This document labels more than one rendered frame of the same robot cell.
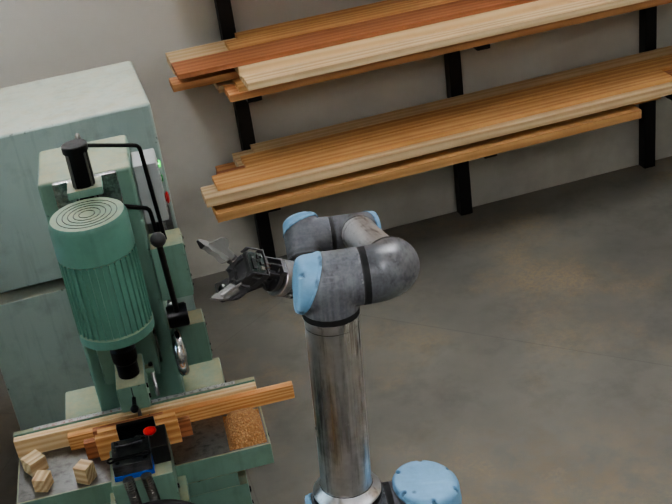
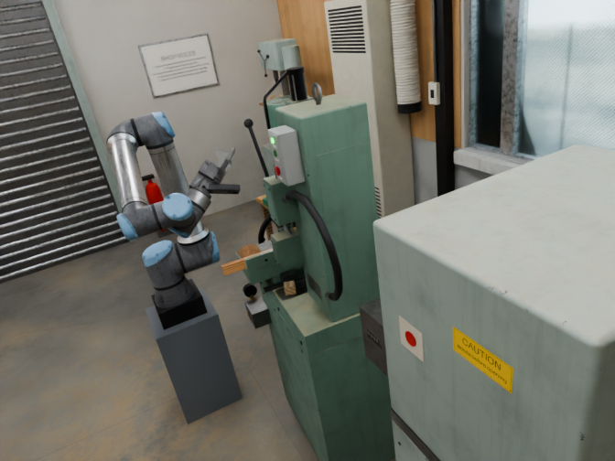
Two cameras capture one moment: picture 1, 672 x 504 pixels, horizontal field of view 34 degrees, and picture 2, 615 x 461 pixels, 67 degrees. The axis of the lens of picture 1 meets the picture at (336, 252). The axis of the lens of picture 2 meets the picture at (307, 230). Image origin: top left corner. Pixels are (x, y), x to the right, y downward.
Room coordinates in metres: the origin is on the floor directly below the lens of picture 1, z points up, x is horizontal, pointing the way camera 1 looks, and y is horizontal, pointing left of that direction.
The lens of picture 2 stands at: (3.91, 0.22, 1.79)
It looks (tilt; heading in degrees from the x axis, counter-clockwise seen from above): 26 degrees down; 170
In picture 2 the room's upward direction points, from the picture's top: 10 degrees counter-clockwise
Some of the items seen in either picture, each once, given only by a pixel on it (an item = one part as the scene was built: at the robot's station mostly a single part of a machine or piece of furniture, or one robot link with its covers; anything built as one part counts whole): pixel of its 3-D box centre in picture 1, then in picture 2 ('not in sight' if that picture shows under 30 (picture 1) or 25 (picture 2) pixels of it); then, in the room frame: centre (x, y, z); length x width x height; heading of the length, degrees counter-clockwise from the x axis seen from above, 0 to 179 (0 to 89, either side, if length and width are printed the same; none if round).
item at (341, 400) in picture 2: not in sight; (339, 361); (2.35, 0.55, 0.35); 0.58 x 0.45 x 0.71; 8
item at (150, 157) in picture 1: (149, 186); (285, 155); (2.57, 0.44, 1.40); 0.10 x 0.06 x 0.16; 8
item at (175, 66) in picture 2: not in sight; (180, 65); (-0.72, 0.16, 1.48); 0.64 x 0.02 x 0.46; 103
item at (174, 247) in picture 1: (171, 264); (281, 198); (2.46, 0.41, 1.22); 0.09 x 0.08 x 0.15; 8
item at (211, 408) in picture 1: (182, 415); (288, 248); (2.24, 0.43, 0.92); 0.56 x 0.02 x 0.04; 98
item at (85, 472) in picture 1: (85, 471); not in sight; (2.07, 0.65, 0.92); 0.04 x 0.04 x 0.04; 63
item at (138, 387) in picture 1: (133, 384); not in sight; (2.25, 0.53, 1.03); 0.14 x 0.07 x 0.09; 8
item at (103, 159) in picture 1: (115, 285); (334, 210); (2.52, 0.58, 1.16); 0.22 x 0.22 x 0.72; 8
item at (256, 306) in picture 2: not in sight; (257, 312); (2.13, 0.25, 0.58); 0.12 x 0.08 x 0.08; 8
